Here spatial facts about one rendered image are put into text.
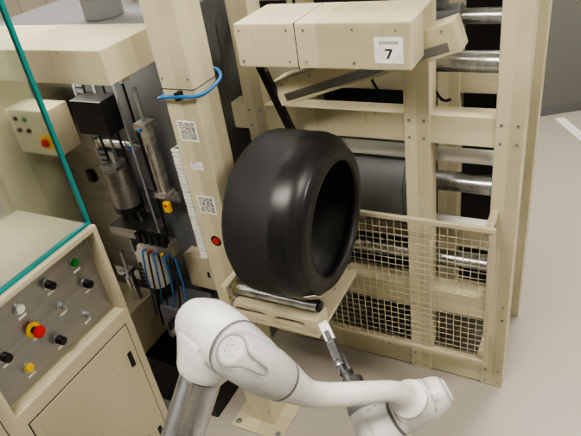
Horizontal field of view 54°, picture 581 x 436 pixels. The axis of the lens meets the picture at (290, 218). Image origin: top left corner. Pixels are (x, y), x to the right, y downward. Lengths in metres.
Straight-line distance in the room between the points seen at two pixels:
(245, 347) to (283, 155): 0.78
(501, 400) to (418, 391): 1.37
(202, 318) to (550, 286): 2.55
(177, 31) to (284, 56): 0.37
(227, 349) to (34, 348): 1.01
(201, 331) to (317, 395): 0.31
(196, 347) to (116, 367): 1.02
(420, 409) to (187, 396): 0.60
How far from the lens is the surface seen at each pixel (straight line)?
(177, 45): 1.84
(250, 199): 1.76
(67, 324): 2.14
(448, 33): 1.90
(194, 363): 1.32
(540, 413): 2.91
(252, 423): 2.88
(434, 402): 1.61
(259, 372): 1.19
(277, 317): 2.12
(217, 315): 1.29
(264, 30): 1.97
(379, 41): 1.81
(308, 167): 1.75
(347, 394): 1.44
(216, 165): 1.99
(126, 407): 2.42
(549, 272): 3.65
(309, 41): 1.90
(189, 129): 1.94
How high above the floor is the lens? 2.25
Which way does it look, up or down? 33 degrees down
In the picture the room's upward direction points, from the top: 9 degrees counter-clockwise
